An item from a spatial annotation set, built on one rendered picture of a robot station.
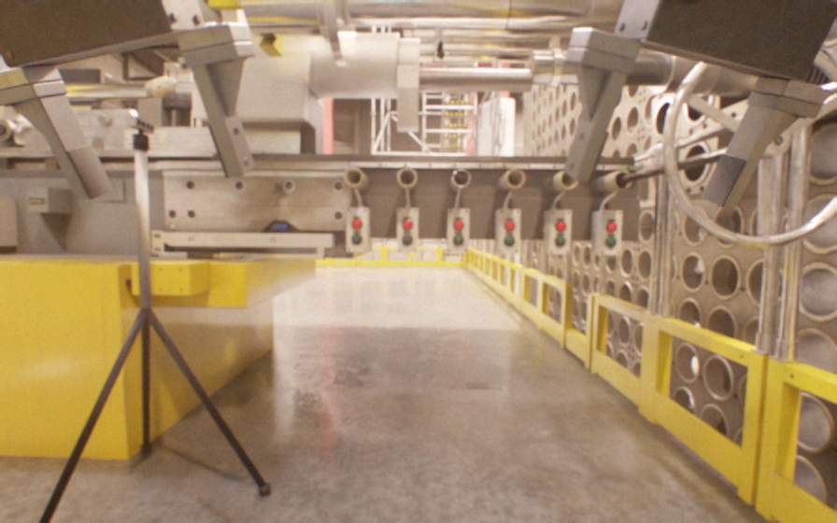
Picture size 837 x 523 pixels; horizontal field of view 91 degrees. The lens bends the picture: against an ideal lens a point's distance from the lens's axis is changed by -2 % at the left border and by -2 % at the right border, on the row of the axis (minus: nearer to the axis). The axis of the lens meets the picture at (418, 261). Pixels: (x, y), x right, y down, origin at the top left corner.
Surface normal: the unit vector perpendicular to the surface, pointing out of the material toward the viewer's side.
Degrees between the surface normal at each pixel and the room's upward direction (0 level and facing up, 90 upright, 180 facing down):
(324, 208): 90
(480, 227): 90
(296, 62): 68
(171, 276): 90
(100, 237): 90
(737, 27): 113
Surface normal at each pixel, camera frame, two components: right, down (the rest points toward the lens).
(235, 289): -0.01, 0.07
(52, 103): 0.99, -0.11
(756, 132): -0.98, -0.13
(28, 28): -0.06, 0.46
